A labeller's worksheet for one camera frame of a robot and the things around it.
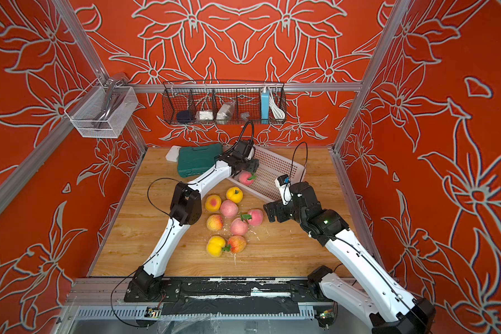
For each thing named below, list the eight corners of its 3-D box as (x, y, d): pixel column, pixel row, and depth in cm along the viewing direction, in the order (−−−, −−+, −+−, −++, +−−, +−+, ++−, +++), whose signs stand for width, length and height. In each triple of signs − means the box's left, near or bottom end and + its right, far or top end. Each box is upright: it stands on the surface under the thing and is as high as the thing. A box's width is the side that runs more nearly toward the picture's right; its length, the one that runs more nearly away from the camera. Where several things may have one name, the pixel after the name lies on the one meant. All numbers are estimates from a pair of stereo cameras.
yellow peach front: (207, 258, 82) (205, 254, 77) (210, 240, 87) (207, 235, 82) (224, 258, 82) (222, 254, 77) (225, 240, 87) (224, 235, 82)
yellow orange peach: (208, 231, 89) (206, 226, 85) (210, 220, 93) (208, 214, 88) (222, 231, 89) (220, 226, 85) (223, 220, 93) (222, 214, 88)
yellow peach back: (225, 199, 99) (224, 192, 95) (233, 191, 102) (232, 184, 98) (236, 207, 96) (235, 200, 92) (244, 198, 99) (244, 191, 95)
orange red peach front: (228, 254, 83) (227, 249, 79) (229, 239, 87) (228, 234, 83) (246, 254, 83) (246, 249, 79) (246, 239, 87) (246, 234, 83)
